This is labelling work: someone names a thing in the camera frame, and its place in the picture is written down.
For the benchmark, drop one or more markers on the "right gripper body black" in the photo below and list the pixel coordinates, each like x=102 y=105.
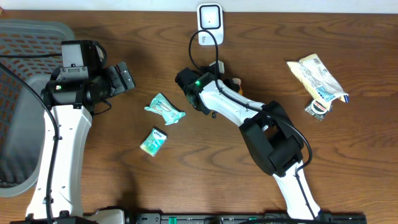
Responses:
x=226 y=81

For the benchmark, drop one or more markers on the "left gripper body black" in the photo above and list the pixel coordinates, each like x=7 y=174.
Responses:
x=117 y=79

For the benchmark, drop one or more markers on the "orange tissue packet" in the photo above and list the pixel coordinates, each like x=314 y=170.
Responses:
x=238 y=82

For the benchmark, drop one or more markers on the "teal wet-wipe packet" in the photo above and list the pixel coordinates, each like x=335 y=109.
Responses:
x=162 y=106

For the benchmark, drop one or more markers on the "green Kleenex tissue packet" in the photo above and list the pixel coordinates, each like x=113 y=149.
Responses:
x=154 y=142

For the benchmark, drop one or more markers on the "large yellow snack bag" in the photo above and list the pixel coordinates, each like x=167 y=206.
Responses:
x=317 y=80

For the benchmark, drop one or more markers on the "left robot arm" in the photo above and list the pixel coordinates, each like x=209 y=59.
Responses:
x=69 y=99

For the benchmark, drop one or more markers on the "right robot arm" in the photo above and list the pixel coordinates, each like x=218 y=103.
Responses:
x=272 y=140

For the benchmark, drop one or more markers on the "white barcode scanner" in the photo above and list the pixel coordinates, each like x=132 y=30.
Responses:
x=210 y=17

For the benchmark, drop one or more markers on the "grey plastic basket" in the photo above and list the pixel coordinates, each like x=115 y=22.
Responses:
x=30 y=49

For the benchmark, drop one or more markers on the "black mounting rail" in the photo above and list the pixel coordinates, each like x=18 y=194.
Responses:
x=233 y=218

